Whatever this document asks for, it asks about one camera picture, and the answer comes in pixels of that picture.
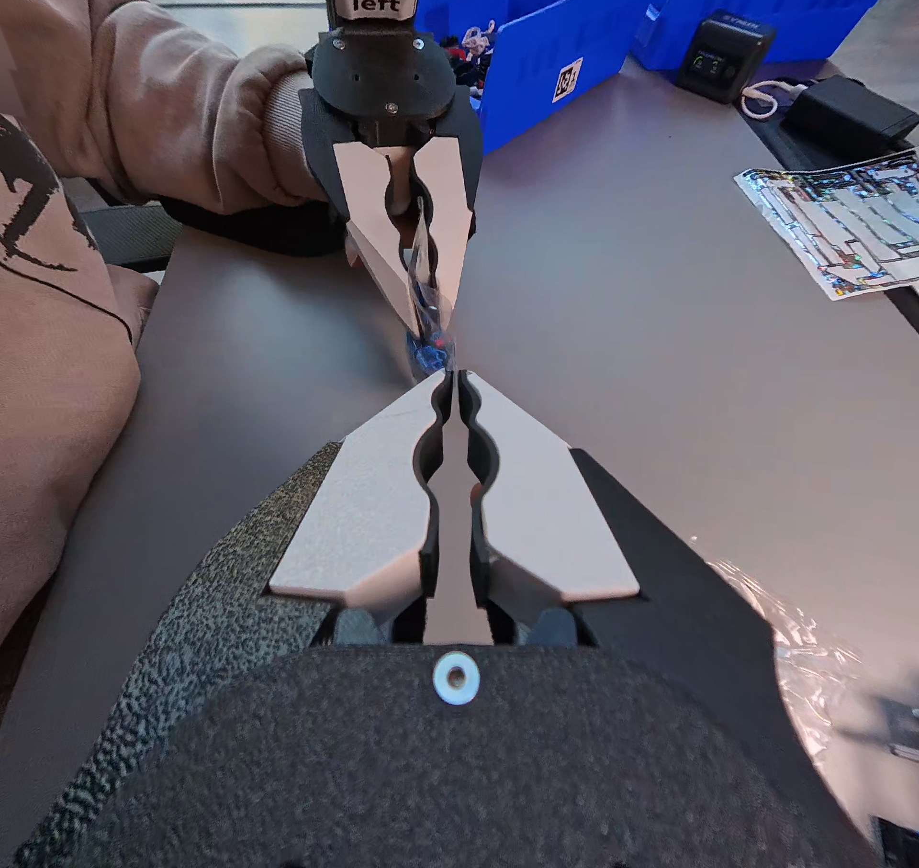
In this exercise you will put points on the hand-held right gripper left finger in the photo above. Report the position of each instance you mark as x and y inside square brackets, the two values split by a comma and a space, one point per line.
[359, 516]

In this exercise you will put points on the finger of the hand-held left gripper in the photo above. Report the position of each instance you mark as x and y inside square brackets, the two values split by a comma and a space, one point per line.
[449, 200]
[366, 222]

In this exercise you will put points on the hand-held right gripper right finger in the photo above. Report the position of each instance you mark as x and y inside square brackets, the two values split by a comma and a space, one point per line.
[560, 516]

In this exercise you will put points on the pile of lego parts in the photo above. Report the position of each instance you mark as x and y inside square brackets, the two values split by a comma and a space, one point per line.
[470, 53]

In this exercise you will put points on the small clear bag of parts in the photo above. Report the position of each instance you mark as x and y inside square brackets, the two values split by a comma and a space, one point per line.
[804, 667]
[431, 330]

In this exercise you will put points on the blue bin with tag label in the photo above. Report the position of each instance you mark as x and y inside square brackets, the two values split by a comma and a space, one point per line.
[531, 57]

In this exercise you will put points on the person's left forearm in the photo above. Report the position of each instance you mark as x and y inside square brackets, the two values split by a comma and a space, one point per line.
[179, 114]

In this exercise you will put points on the black padded armrest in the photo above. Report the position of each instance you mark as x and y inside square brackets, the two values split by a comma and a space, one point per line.
[273, 233]

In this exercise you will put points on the small black cube device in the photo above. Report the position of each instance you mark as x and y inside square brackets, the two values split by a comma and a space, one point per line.
[725, 57]

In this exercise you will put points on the person's beige sweatshirt torso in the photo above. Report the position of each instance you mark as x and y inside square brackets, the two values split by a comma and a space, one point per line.
[57, 416]

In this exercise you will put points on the holographic sticker sheet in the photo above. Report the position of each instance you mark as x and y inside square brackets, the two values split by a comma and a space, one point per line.
[840, 229]

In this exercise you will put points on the black power brick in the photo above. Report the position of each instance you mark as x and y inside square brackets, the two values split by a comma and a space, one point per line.
[854, 118]

